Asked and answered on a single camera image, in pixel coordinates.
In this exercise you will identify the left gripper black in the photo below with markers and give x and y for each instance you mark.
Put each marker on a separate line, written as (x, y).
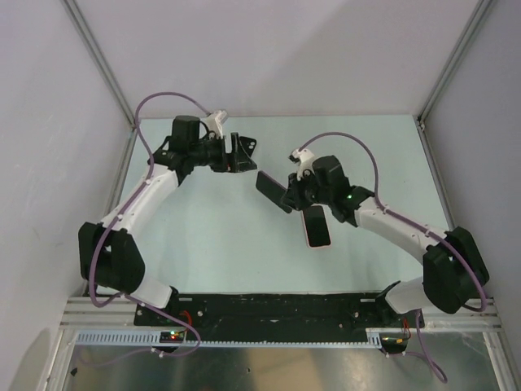
(235, 165)

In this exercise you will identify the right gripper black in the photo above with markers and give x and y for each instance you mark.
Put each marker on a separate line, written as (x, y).
(292, 197)

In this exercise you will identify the black phone case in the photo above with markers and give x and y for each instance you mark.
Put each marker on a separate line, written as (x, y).
(244, 148)

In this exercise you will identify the purple phone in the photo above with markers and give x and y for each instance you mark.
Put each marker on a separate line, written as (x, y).
(272, 190)

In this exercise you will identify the pink phone case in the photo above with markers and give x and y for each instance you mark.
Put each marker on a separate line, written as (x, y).
(316, 226)

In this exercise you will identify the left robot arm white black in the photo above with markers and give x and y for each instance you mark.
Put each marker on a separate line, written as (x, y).
(109, 254)

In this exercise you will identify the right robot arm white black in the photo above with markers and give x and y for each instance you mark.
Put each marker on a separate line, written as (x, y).
(453, 270)

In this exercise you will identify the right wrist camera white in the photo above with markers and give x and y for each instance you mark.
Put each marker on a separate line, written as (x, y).
(304, 159)

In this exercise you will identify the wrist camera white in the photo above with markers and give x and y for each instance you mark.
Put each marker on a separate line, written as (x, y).
(215, 121)
(304, 159)

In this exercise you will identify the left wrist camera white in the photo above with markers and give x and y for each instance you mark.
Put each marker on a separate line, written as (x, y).
(215, 121)

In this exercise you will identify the right aluminium frame post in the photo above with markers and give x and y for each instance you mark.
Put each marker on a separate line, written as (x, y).
(456, 56)

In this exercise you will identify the aluminium frame post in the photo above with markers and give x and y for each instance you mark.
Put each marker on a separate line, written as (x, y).
(456, 56)
(96, 54)

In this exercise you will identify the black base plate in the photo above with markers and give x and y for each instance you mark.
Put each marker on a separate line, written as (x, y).
(286, 318)

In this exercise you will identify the right controller board with wires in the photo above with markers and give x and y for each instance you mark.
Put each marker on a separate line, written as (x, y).
(395, 345)

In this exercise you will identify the controller board with wires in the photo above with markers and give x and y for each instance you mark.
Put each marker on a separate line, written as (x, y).
(395, 345)
(179, 335)

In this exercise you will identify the left aluminium frame post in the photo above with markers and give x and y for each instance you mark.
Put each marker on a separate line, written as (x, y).
(96, 54)

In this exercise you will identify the left controller board with wires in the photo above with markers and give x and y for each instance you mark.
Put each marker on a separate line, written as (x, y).
(179, 335)

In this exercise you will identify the white slotted cable duct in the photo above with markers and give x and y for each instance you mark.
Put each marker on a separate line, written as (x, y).
(152, 339)

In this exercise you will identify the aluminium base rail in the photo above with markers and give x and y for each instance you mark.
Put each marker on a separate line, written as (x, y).
(80, 313)

